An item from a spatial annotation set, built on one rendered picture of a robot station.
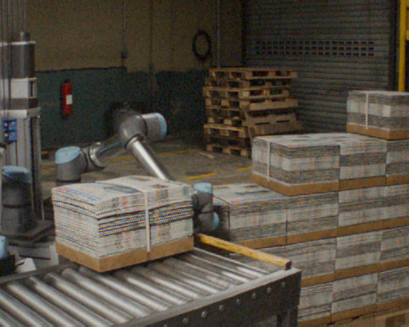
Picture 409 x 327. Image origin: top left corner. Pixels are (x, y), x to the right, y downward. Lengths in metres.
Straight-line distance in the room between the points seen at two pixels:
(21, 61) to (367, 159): 1.67
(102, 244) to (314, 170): 1.28
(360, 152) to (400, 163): 0.28
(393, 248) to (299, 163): 0.77
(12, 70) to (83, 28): 7.35
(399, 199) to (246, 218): 0.89
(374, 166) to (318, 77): 7.76
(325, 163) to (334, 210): 0.24
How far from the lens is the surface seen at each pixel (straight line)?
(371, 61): 10.09
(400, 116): 3.11
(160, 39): 10.66
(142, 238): 1.94
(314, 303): 3.03
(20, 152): 2.53
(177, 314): 1.58
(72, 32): 9.77
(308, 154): 2.79
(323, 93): 10.67
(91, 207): 1.83
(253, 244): 2.74
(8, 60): 2.55
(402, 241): 3.27
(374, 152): 3.02
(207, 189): 2.36
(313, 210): 2.87
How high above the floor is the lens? 1.44
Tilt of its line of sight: 10 degrees down
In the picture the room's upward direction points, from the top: straight up
